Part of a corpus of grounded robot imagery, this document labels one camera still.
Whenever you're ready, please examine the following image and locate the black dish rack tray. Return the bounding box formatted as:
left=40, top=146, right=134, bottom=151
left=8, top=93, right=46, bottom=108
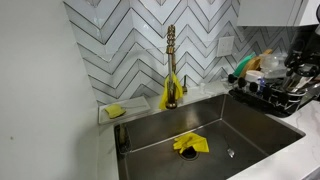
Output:
left=228, top=73, right=320, bottom=118

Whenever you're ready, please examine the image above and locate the white wall outlet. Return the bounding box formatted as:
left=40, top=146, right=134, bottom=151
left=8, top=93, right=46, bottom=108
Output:
left=216, top=35, right=235, bottom=58

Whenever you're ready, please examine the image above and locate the small bronze soap dispenser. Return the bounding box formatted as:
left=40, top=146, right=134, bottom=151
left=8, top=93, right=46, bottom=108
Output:
left=181, top=74, right=188, bottom=95

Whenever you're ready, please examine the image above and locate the green bottle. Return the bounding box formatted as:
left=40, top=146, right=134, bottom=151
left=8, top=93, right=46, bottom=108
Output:
left=232, top=52, right=257, bottom=78

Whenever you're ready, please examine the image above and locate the yellow sponge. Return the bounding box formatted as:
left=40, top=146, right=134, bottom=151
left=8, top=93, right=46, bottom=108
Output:
left=104, top=103, right=127, bottom=120

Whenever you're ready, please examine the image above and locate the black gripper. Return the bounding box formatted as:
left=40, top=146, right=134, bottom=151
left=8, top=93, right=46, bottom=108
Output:
left=284, top=28, right=320, bottom=79

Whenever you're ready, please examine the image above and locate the black sink drain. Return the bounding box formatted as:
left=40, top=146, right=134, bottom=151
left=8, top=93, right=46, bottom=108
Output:
left=179, top=145, right=200, bottom=162

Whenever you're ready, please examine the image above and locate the small blue object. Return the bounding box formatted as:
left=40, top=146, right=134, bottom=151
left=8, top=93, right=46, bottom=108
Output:
left=257, top=77, right=267, bottom=94

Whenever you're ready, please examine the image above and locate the wooden cutting board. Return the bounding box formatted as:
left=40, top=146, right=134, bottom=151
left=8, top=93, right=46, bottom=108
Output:
left=239, top=48, right=273, bottom=79

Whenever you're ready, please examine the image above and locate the clear plastic container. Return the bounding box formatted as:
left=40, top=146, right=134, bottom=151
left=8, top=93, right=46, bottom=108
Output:
left=259, top=52, right=289, bottom=79

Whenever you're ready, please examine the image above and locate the white upper cabinet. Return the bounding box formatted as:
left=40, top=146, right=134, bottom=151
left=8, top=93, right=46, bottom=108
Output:
left=237, top=0, right=320, bottom=28

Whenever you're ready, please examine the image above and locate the silver metal cup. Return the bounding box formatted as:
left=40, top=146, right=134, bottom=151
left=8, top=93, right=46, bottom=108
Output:
left=283, top=74, right=305, bottom=92

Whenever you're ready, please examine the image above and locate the bronze spring kitchen faucet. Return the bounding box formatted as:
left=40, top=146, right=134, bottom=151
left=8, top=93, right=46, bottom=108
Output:
left=165, top=23, right=179, bottom=110

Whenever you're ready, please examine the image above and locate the yellow cloth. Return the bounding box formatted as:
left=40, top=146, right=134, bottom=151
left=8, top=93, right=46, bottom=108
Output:
left=158, top=71, right=184, bottom=111

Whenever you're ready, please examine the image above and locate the stainless steel sink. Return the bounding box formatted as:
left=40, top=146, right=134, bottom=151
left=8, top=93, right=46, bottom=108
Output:
left=113, top=93, right=307, bottom=180

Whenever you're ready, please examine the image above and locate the small silver spoon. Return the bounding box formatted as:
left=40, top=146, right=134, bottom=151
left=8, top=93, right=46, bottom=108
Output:
left=222, top=136, right=236, bottom=159

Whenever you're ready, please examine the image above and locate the metal sink caddy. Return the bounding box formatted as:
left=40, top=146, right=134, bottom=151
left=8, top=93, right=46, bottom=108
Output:
left=117, top=123, right=132, bottom=155

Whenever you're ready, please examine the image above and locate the white round lid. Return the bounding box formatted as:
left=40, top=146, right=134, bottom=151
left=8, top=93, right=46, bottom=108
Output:
left=244, top=69, right=265, bottom=83

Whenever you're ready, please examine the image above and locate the yellow rubber glove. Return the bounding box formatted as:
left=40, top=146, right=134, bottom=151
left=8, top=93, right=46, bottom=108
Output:
left=172, top=131, right=210, bottom=155

